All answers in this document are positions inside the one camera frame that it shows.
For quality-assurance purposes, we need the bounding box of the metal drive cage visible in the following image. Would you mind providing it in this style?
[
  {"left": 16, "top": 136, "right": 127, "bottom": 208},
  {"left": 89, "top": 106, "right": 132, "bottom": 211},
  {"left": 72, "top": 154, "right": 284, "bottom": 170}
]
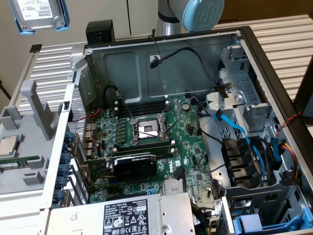
[{"left": 205, "top": 39, "right": 294, "bottom": 147}]

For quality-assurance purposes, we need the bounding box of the metal disk bay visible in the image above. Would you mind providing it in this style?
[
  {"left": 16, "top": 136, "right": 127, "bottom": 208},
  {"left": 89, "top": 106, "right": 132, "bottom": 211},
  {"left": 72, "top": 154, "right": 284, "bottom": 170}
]
[{"left": 220, "top": 182, "right": 313, "bottom": 235}]

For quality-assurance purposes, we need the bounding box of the blue SATA wire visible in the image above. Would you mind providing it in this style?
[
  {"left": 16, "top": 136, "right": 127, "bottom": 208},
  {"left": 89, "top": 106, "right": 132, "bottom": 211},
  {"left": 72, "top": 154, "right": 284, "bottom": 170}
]
[
  {"left": 213, "top": 109, "right": 266, "bottom": 189},
  {"left": 272, "top": 137, "right": 287, "bottom": 168}
]

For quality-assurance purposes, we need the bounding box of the black graphics card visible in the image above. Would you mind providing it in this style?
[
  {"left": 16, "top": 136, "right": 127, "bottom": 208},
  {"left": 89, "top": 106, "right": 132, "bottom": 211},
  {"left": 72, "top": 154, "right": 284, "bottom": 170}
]
[{"left": 82, "top": 151, "right": 158, "bottom": 184}]

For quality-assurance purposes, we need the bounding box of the blue disk carrier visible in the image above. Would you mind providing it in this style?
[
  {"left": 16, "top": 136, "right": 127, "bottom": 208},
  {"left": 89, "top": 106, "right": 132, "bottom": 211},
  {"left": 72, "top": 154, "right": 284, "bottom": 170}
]
[{"left": 229, "top": 205, "right": 313, "bottom": 232}]

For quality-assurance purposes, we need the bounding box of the black expansion slot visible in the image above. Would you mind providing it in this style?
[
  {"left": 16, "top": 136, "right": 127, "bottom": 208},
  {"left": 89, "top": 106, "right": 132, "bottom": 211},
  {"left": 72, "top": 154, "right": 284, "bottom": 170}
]
[{"left": 107, "top": 186, "right": 129, "bottom": 195}]

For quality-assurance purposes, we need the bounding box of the black wire with plug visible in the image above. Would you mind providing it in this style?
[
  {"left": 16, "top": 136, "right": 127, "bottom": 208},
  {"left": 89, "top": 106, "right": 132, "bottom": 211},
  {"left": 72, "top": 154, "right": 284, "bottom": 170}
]
[
  {"left": 149, "top": 47, "right": 232, "bottom": 99},
  {"left": 173, "top": 166, "right": 186, "bottom": 196}
]

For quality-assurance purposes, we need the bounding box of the yellow black wire bundle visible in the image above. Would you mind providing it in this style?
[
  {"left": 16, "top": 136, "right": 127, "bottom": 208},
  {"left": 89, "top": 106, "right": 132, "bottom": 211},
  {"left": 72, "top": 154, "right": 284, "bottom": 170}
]
[{"left": 191, "top": 202, "right": 216, "bottom": 235}]

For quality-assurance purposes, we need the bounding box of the black CPU cooler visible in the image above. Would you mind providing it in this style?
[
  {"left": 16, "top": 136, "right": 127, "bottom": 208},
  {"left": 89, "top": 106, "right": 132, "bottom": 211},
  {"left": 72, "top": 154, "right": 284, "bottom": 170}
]
[{"left": 85, "top": 21, "right": 116, "bottom": 46}]

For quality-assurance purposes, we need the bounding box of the black RAM slot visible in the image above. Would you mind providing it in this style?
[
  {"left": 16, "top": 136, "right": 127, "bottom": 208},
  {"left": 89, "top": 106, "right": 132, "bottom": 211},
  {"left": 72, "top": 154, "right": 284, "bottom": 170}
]
[
  {"left": 113, "top": 101, "right": 170, "bottom": 118},
  {"left": 114, "top": 140, "right": 176, "bottom": 154},
  {"left": 114, "top": 146, "right": 176, "bottom": 159},
  {"left": 113, "top": 95, "right": 169, "bottom": 111}
]

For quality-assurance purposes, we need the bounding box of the metal socket cover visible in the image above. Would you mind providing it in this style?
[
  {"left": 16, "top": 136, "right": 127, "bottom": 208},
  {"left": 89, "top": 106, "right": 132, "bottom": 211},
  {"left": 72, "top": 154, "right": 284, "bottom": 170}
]
[{"left": 157, "top": 97, "right": 182, "bottom": 123}]

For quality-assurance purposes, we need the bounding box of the grey parts rack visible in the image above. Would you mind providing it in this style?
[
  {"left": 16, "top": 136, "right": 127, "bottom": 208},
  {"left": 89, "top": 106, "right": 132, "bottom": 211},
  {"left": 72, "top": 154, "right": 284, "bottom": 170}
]
[{"left": 0, "top": 80, "right": 66, "bottom": 196}]

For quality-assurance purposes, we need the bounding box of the hard disk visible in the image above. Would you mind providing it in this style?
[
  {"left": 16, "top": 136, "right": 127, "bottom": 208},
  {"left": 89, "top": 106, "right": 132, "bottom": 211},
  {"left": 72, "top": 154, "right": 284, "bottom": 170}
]
[{"left": 9, "top": 0, "right": 71, "bottom": 35}]

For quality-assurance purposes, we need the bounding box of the red black twisted wire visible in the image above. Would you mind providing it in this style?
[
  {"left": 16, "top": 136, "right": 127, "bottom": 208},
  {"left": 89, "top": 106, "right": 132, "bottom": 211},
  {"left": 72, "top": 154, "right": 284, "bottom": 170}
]
[
  {"left": 275, "top": 112, "right": 303, "bottom": 138},
  {"left": 72, "top": 109, "right": 101, "bottom": 149}
]

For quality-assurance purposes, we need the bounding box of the black looped wire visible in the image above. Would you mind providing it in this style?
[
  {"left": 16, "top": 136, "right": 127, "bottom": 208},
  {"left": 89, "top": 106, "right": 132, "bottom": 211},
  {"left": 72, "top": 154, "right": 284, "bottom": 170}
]
[{"left": 249, "top": 136, "right": 273, "bottom": 188}]

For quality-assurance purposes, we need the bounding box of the open PC case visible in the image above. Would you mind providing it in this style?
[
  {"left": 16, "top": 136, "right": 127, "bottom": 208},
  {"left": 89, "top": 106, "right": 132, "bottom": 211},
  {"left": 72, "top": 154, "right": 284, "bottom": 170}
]
[{"left": 40, "top": 25, "right": 313, "bottom": 235}]

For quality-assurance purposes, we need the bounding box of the green motherboard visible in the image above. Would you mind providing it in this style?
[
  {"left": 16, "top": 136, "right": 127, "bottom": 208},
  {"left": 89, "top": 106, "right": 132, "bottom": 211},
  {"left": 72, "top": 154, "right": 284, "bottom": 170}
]
[{"left": 83, "top": 94, "right": 229, "bottom": 222}]

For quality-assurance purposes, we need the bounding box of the CPU socket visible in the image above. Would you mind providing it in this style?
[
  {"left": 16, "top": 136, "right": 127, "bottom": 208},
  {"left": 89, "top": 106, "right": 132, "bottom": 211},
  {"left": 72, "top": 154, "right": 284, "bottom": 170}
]
[{"left": 129, "top": 114, "right": 172, "bottom": 148}]

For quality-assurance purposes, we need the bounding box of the silver chipset heatsink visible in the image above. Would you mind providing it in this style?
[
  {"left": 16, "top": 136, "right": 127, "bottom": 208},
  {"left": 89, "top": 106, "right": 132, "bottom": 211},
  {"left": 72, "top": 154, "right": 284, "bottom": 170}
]
[{"left": 163, "top": 180, "right": 184, "bottom": 196}]

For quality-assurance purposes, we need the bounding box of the black board wire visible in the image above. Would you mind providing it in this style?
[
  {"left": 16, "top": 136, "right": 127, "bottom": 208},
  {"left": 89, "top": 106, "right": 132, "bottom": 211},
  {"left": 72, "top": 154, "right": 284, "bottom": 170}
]
[{"left": 195, "top": 87, "right": 224, "bottom": 145}]

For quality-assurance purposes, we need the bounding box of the red yellow power wire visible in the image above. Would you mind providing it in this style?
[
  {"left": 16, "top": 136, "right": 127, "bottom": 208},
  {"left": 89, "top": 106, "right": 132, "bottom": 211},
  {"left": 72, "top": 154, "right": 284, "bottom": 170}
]
[{"left": 280, "top": 143, "right": 302, "bottom": 188}]

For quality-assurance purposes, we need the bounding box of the metal locking lever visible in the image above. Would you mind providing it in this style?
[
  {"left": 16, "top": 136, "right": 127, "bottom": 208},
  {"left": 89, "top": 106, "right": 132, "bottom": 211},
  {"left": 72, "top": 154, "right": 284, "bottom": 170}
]
[
  {"left": 116, "top": 91, "right": 135, "bottom": 122},
  {"left": 133, "top": 128, "right": 162, "bottom": 138}
]

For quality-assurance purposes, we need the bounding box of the short black wire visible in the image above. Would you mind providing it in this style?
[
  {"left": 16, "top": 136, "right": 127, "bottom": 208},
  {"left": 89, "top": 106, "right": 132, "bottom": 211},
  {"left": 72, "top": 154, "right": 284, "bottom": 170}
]
[{"left": 104, "top": 84, "right": 123, "bottom": 101}]

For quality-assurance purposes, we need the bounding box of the thin black red wire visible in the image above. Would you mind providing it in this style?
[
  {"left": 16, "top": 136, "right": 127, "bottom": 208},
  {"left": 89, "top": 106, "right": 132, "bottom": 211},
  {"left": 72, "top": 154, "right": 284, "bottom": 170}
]
[
  {"left": 148, "top": 34, "right": 164, "bottom": 64},
  {"left": 197, "top": 151, "right": 227, "bottom": 173}
]

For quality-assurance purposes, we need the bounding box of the white barcode tag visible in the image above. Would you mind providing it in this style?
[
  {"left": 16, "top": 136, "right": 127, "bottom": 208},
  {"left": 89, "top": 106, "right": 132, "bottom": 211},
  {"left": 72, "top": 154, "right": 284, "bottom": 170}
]
[{"left": 212, "top": 197, "right": 223, "bottom": 216}]

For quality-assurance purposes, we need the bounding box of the green RAM stick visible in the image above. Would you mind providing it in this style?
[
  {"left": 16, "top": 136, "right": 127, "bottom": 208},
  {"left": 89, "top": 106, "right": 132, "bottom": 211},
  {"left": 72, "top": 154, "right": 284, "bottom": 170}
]
[{"left": 0, "top": 155, "right": 40, "bottom": 170}]

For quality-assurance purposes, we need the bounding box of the grey power supply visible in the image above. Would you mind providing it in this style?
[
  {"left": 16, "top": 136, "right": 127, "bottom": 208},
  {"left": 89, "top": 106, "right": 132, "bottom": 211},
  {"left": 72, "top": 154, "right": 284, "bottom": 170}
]
[{"left": 47, "top": 192, "right": 196, "bottom": 235}]

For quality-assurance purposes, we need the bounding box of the silver CPU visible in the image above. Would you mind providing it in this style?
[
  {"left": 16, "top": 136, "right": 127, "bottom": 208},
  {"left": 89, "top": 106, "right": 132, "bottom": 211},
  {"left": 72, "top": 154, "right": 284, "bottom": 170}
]
[{"left": 0, "top": 135, "right": 19, "bottom": 157}]

